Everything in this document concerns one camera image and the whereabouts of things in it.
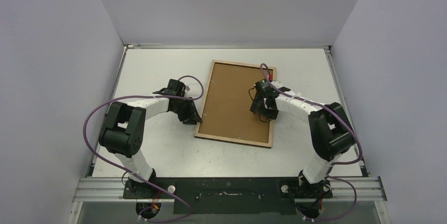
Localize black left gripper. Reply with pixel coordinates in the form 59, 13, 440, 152
172, 97, 201, 125

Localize brown frame backing board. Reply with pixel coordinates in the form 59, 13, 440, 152
198, 63, 274, 144

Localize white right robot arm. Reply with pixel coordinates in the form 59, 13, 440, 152
250, 79, 356, 198

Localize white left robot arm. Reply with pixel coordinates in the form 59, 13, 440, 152
99, 79, 202, 198

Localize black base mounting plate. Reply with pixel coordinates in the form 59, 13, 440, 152
122, 177, 333, 215

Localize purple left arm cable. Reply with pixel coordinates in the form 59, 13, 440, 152
82, 75, 205, 223

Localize aluminium rail front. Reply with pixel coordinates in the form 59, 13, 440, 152
72, 177, 387, 202

